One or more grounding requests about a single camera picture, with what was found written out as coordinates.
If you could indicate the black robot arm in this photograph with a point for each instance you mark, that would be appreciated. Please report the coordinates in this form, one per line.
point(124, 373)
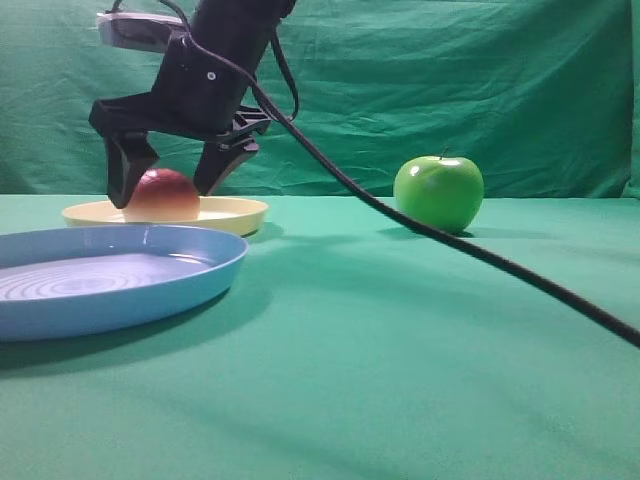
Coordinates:
point(240, 16)

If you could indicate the blue plastic plate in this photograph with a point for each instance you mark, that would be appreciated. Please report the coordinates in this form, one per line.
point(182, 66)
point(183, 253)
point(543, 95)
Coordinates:
point(70, 282)

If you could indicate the green backdrop cloth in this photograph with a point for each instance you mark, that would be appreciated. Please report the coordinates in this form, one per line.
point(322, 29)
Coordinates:
point(542, 95)

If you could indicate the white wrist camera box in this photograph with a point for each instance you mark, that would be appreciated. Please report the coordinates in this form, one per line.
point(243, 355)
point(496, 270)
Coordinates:
point(138, 31)

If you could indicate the yellow plastic plate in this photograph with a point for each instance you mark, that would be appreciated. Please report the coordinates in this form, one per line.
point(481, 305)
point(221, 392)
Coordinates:
point(241, 216)

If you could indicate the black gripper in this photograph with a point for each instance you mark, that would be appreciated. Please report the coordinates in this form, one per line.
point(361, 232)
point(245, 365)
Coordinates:
point(197, 94)

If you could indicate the green apple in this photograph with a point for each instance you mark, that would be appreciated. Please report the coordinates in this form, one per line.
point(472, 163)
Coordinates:
point(439, 191)

